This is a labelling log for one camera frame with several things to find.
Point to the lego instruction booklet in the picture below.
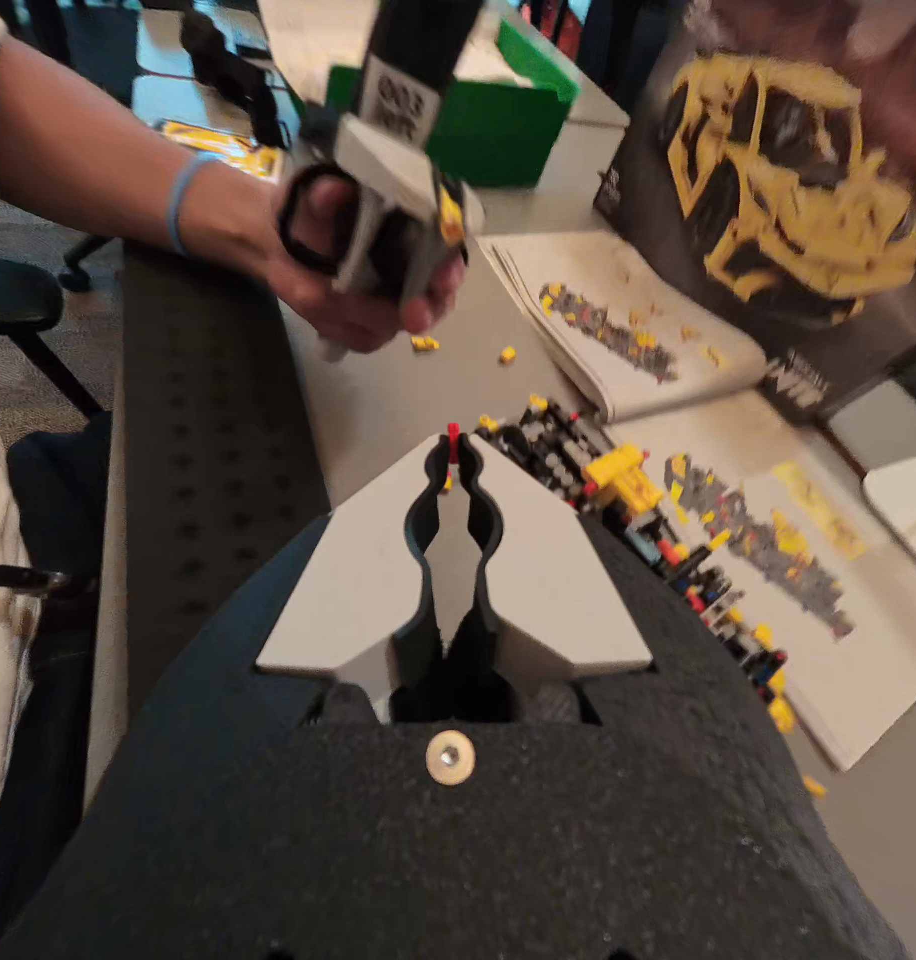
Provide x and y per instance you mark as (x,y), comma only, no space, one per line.
(728,360)

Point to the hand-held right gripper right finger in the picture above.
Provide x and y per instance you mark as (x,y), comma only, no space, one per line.
(563,600)

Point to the red lego pin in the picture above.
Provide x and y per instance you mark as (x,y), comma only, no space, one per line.
(452,439)

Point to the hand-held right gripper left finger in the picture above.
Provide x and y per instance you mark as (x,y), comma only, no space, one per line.
(338,600)

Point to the yellow two-hole lego connector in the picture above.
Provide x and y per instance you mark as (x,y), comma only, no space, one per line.
(508,355)

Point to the person's left hand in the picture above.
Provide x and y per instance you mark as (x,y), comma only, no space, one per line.
(353,322)

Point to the white paper stack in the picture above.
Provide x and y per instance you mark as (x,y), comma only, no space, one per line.
(315,37)

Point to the person's left forearm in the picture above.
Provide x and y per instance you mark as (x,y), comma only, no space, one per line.
(90,150)

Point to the black perforated mat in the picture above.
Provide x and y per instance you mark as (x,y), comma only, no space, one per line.
(202,450)

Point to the black lego set box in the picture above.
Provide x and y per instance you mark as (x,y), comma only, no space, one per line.
(765,187)

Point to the green storage bin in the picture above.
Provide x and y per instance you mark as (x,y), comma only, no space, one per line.
(503,135)

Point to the yellow black lego car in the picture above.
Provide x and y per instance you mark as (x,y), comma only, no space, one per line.
(623,480)

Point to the small yellow lego pin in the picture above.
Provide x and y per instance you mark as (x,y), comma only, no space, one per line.
(814,786)

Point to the yellow thin lego beam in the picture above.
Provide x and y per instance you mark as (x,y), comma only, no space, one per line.
(451,214)

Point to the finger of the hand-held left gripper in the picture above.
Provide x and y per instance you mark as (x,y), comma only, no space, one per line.
(413,180)

